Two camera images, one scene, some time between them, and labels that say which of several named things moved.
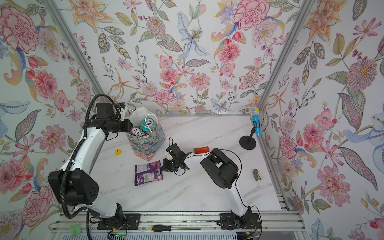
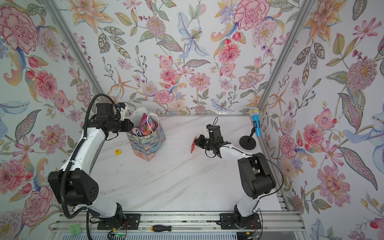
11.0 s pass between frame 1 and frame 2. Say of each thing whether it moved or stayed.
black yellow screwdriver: stayed
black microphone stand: stayed
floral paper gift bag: stayed
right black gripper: moved
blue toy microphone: stayed
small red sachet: moved
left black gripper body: stayed
